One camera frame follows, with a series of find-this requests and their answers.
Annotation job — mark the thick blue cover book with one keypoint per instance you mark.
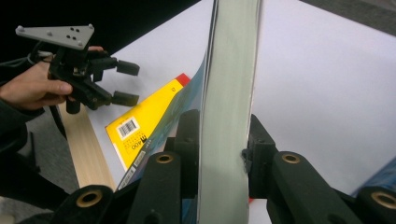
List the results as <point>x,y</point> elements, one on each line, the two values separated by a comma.
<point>229,93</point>

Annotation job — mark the wooden plank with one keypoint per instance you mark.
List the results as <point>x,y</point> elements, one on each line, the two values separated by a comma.
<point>85,149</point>

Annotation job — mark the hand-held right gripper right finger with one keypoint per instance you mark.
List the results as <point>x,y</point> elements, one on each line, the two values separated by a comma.
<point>260,168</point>

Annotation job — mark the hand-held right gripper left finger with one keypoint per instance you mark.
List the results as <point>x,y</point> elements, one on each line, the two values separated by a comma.
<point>190,149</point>

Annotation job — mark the yellow book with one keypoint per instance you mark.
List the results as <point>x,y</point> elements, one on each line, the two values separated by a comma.
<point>146,115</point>

